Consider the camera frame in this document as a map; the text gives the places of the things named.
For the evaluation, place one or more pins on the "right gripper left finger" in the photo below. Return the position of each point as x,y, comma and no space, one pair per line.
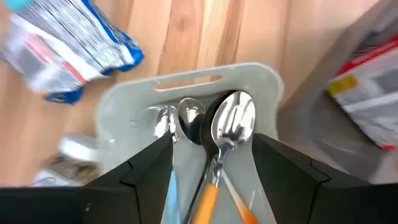
136,193

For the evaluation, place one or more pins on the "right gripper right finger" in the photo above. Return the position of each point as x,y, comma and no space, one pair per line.
292,186

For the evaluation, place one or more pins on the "dark brown plastic bin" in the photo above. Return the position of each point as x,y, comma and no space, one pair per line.
311,109

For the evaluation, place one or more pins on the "black spoon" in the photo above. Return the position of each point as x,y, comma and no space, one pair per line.
206,140

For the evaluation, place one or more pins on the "grey plastic bin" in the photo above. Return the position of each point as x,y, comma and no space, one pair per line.
136,102

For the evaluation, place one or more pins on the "red yellow ramen packet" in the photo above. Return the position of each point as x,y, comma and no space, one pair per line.
367,102

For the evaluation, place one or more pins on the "bagel seasoning glass jar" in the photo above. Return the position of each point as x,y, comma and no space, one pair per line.
71,161

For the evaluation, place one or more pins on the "blue white ramen packet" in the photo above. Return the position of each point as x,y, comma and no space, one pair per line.
62,46

